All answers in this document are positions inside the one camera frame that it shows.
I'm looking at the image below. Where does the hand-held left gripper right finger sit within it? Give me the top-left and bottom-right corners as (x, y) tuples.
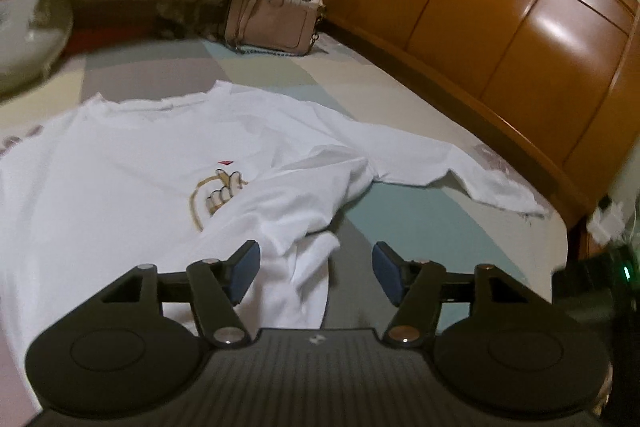
(371, 241), (546, 348)

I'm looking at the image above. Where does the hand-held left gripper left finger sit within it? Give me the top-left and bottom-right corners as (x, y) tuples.
(97, 239), (261, 347)

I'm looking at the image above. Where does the white printed t-shirt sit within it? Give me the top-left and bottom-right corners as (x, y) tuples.
(0, 85), (551, 413)

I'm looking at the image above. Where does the white power plug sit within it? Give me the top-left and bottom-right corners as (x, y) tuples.
(586, 196), (632, 250)

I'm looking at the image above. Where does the dark device with green light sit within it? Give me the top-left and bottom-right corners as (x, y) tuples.
(575, 244), (640, 323)

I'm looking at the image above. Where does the pink handbag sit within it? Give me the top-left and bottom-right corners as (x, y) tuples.
(197, 0), (327, 58)

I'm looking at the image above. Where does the dark patterned scrunchie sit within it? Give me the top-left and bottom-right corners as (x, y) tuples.
(155, 0), (201, 40)

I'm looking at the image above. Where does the wooden headboard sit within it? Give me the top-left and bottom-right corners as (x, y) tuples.
(254, 0), (640, 228)

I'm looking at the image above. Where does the grey donut cushion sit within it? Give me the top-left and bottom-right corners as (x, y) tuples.
(0, 0), (75, 95)

